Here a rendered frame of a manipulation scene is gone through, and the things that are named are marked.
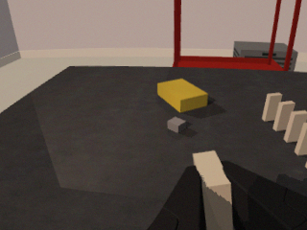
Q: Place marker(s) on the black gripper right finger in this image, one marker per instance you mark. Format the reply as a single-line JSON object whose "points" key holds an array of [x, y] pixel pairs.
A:
{"points": [[261, 204]]}

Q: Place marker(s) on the yellow rectangular block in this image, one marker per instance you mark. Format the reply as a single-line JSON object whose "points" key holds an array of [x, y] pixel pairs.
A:
{"points": [[181, 95]]}

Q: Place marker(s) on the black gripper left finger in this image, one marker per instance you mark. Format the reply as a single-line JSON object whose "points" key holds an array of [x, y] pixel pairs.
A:
{"points": [[183, 210]]}

